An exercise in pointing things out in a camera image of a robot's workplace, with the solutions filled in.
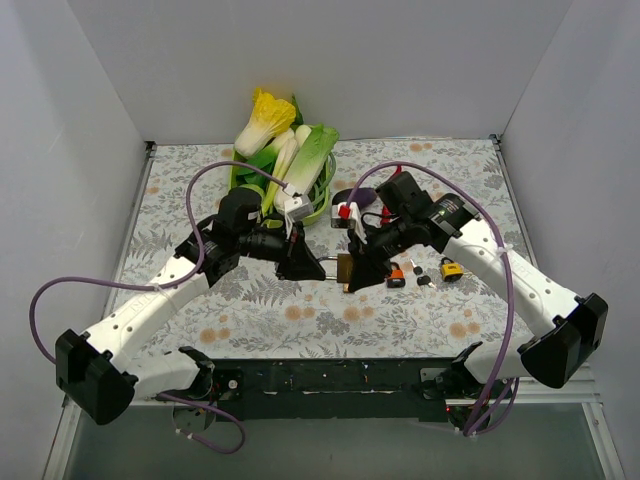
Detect brass padlock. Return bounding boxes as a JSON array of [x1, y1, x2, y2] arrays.
[[319, 253, 355, 293]]

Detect orange padlock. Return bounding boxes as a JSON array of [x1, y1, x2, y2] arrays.
[[386, 262, 406, 289]]

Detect black head keys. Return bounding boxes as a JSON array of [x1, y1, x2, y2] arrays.
[[410, 259, 435, 289]]

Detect yellow padlock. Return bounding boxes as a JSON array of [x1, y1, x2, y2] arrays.
[[440, 257, 464, 283]]

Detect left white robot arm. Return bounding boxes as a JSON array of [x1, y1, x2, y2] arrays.
[[55, 187, 326, 425]]

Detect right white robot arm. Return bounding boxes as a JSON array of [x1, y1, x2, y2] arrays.
[[332, 171, 608, 398]]

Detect red chili pepper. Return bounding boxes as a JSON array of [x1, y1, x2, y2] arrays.
[[380, 204, 395, 225]]

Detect purple eggplant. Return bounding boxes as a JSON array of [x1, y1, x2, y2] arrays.
[[332, 188, 377, 209]]

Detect green plastic basket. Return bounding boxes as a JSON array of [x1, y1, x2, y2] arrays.
[[229, 166, 331, 226]]

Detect green long beans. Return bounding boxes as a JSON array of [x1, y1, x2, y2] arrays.
[[309, 153, 336, 210]]

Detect green bok choy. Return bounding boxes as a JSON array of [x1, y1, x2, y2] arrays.
[[234, 145, 278, 177]]

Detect white green leek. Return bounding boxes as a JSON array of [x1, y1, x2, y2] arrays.
[[263, 138, 298, 211]]

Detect long green white cabbage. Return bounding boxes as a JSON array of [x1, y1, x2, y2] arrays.
[[284, 124, 340, 194]]

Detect yellow leaf napa cabbage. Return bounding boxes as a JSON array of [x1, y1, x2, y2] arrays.
[[234, 88, 296, 158]]

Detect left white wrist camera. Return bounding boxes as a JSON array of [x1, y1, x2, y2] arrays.
[[284, 195, 314, 223]]

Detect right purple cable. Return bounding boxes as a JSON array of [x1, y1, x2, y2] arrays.
[[344, 161, 521, 438]]

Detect purple cable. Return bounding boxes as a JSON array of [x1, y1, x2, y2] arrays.
[[344, 161, 521, 438], [28, 160, 298, 455]]

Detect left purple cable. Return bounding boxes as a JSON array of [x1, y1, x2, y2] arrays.
[[28, 160, 298, 455]]

